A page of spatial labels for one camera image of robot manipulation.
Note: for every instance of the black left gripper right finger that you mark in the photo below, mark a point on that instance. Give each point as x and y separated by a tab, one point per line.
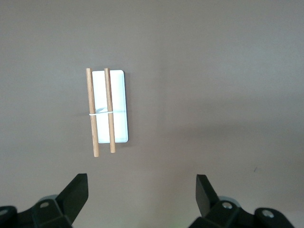
207	197

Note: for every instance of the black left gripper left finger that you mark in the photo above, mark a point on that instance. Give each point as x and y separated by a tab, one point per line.
71	197

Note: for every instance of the wooden rack rod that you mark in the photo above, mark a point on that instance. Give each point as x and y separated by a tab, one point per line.
92	107
108	95

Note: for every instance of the white towel rack base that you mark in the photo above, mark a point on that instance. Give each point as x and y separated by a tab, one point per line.
120	95

